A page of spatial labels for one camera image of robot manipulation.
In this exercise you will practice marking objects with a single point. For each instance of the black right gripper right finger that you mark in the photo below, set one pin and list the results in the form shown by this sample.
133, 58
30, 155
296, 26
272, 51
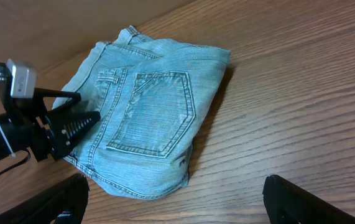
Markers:
287, 203

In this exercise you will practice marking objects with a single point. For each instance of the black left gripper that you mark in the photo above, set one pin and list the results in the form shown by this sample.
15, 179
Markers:
20, 129

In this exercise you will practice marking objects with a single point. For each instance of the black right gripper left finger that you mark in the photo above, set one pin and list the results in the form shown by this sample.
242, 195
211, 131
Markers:
63, 203

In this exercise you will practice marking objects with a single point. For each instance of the light blue denim shorts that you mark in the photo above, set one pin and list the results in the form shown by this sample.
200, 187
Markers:
153, 96

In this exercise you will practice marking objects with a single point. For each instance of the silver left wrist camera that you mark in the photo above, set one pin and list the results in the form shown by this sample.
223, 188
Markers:
24, 78

